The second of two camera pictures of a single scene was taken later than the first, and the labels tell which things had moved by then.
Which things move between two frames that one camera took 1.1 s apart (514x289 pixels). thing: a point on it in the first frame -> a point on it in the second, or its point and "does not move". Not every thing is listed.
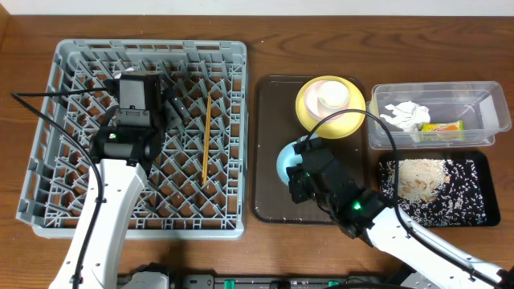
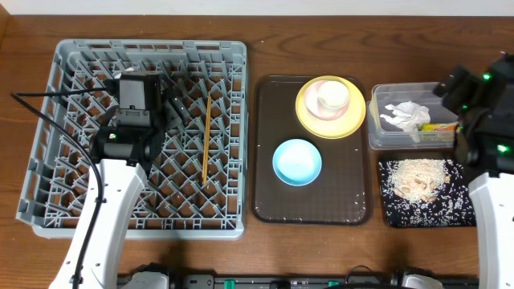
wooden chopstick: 206,138 does not move
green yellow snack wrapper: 442,132 does not move
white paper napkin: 408,116 does not move
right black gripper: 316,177 -> 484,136
